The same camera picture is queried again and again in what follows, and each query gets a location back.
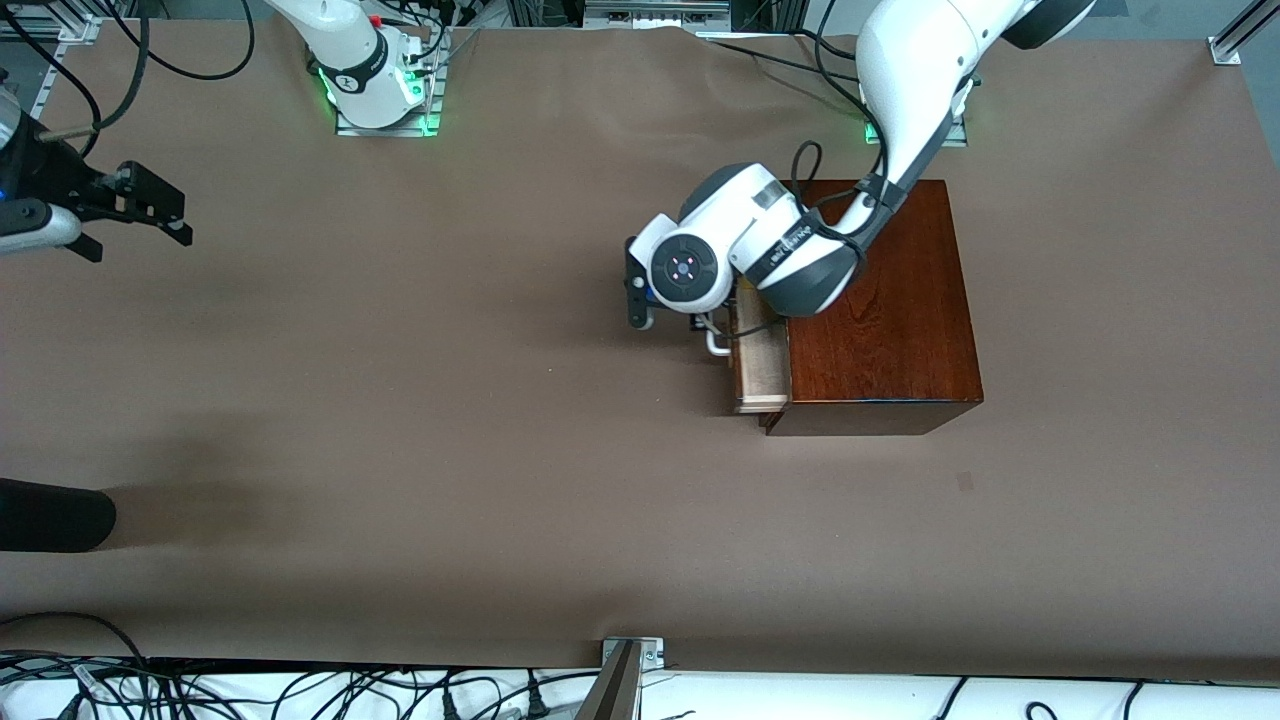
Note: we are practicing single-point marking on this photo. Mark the large table cover sheet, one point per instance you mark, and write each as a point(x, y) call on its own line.
point(400, 450)

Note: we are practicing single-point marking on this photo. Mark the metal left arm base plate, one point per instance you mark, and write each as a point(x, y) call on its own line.
point(957, 136)

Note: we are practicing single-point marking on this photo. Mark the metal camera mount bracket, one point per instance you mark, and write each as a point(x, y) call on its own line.
point(620, 680)

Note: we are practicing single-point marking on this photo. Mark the dark wooden drawer cabinet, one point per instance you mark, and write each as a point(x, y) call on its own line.
point(880, 330)

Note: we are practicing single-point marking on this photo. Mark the silver electronics box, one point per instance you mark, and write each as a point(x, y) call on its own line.
point(655, 14)

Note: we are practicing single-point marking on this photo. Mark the aluminium side rail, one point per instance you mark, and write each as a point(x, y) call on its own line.
point(50, 75)

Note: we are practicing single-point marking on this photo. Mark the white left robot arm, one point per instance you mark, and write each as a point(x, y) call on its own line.
point(910, 70)

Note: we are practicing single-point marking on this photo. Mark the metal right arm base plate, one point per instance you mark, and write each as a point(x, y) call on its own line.
point(385, 130)

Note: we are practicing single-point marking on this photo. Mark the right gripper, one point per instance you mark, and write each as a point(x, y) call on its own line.
point(58, 176)

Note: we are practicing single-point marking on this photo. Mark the metal corner bracket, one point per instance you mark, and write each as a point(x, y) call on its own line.
point(1225, 50)
point(78, 28)

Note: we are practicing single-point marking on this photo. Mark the black cylinder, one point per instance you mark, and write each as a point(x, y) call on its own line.
point(50, 515)

